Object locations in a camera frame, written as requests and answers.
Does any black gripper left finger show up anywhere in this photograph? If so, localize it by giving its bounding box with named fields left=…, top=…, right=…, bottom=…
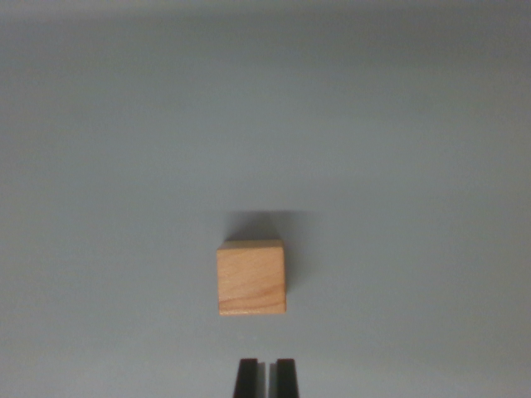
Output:
left=232, top=358, right=267, bottom=398

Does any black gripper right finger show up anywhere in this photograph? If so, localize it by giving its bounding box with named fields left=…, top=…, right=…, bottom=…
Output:
left=269, top=358, right=301, bottom=398

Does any wooden cube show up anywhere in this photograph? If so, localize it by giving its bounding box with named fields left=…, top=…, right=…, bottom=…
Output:
left=216, top=239, right=289, bottom=318

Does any white plastic tray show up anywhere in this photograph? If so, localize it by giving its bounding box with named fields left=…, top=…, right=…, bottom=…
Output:
left=0, top=0, right=531, bottom=398

